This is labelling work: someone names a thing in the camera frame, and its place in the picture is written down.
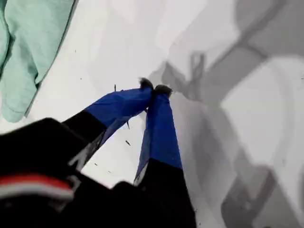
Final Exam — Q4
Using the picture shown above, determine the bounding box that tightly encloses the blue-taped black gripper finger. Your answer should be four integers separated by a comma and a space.
133, 84, 198, 228
61, 77, 154, 171

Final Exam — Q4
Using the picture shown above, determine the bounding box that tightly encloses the pale green T-shirt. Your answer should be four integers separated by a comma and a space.
0, 0, 78, 123

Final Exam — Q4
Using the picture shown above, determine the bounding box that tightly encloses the red and white wire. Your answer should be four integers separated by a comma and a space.
0, 174, 74, 200

